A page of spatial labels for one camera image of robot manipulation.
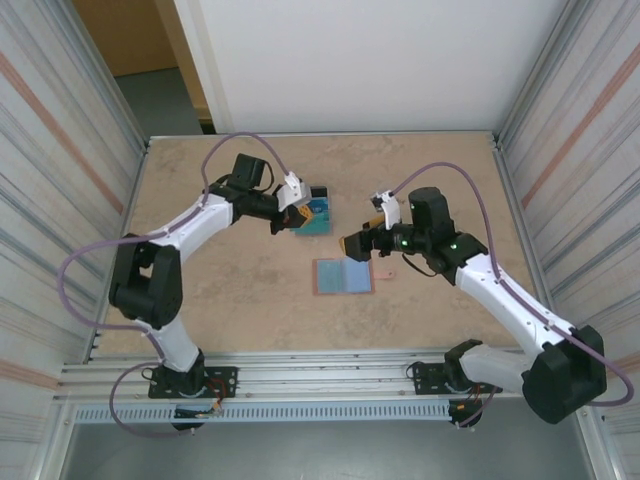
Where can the blue credit card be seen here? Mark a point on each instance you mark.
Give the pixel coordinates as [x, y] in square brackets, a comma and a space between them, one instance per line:
[322, 206]

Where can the blue green box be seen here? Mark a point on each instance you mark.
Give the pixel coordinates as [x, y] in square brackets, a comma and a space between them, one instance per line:
[320, 225]

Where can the pink card wallet blue sleeves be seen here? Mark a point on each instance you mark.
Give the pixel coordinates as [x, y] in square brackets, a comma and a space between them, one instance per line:
[357, 277]

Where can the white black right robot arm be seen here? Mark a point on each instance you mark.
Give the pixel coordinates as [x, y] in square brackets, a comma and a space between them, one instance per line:
[505, 297]

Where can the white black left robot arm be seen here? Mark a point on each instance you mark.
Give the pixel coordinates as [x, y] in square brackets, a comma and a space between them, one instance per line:
[200, 225]

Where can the teal credit card with lines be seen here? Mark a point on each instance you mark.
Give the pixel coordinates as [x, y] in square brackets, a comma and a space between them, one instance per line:
[322, 217]

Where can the plain teal credit card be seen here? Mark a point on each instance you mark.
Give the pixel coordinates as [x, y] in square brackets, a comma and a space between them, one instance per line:
[317, 229]

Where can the brown wooden door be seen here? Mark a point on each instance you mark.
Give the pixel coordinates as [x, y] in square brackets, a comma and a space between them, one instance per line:
[125, 35]

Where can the aluminium mounting rail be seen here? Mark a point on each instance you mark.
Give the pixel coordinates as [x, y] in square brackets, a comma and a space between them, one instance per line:
[325, 372]

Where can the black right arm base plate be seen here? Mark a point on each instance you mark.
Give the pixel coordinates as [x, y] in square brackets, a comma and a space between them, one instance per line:
[422, 372]

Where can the tan door frame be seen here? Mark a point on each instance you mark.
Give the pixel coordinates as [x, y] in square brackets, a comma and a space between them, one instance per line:
[186, 65]

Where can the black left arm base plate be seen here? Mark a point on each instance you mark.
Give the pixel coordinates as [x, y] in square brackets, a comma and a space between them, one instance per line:
[227, 374]

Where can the translucent right enclosure panel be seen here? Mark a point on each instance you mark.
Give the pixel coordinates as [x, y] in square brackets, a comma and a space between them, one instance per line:
[590, 175]

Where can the translucent enclosure panel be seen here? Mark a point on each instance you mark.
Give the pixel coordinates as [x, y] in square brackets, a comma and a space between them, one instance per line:
[590, 175]
[50, 175]

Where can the translucent left enclosure panel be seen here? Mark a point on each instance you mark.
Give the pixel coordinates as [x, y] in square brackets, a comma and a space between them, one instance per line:
[50, 175]

